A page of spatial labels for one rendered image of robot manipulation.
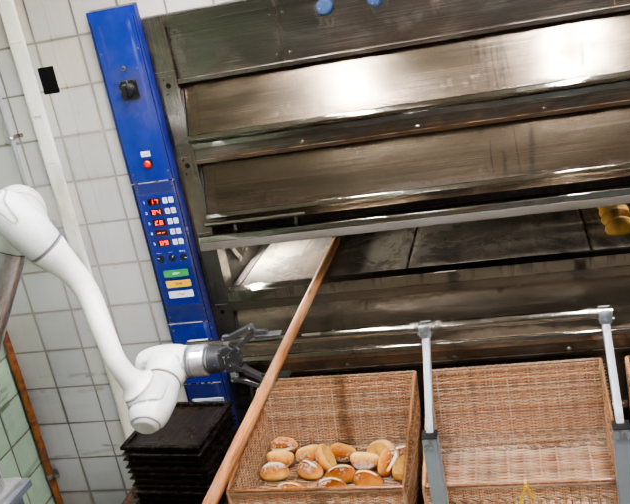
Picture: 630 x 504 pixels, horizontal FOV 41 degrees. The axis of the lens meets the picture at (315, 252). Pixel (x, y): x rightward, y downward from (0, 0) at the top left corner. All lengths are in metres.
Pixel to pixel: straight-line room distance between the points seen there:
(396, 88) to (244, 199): 0.60
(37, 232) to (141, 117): 0.69
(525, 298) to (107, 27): 1.55
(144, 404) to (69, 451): 1.25
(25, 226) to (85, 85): 0.77
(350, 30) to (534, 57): 0.54
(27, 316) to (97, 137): 0.76
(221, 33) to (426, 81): 0.64
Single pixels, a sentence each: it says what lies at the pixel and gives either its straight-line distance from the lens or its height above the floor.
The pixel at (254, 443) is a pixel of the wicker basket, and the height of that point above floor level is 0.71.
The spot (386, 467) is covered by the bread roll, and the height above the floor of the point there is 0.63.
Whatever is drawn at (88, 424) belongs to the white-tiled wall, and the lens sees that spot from 3.36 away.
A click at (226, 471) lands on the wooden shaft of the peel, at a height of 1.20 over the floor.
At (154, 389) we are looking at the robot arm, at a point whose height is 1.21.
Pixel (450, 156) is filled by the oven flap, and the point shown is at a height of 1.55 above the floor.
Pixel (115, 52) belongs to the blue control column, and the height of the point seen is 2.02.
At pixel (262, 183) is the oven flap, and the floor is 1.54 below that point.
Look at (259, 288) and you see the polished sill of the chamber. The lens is 2.86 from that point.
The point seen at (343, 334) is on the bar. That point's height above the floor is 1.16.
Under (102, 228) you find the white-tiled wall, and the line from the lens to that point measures 2.97.
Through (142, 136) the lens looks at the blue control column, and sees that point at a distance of 2.77.
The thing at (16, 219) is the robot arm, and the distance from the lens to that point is 2.21.
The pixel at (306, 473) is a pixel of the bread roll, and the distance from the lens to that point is 2.85.
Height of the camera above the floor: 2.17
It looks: 19 degrees down
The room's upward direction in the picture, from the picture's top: 11 degrees counter-clockwise
